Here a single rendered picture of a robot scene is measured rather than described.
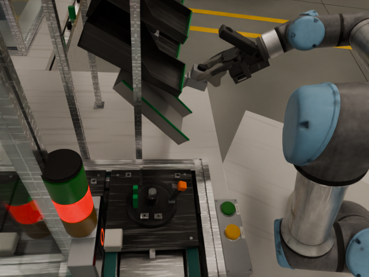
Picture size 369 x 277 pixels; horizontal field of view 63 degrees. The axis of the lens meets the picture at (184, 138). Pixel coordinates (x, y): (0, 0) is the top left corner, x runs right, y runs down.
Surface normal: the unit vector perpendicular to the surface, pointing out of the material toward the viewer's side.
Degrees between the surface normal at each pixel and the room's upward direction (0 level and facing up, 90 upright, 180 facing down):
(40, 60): 0
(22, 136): 90
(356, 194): 47
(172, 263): 0
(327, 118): 39
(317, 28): 66
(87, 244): 0
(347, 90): 15
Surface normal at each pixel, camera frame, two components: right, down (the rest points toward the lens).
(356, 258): -0.09, 0.03
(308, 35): -0.21, 0.37
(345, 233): -0.16, -0.73
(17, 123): 0.08, 0.75
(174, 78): 0.51, -0.54
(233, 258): 0.10, -0.66
